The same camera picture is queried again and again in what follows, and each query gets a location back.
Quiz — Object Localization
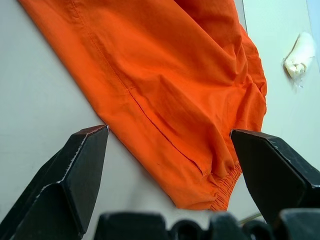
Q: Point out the orange fabric garment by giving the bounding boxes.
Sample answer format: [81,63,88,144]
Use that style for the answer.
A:
[16,0,268,213]

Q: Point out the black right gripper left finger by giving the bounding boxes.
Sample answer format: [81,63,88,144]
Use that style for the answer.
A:
[0,124,110,240]

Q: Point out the crumpled white cloth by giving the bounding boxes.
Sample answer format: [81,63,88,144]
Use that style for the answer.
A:
[282,31,317,81]

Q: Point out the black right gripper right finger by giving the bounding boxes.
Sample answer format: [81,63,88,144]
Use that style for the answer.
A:
[229,128,320,222]

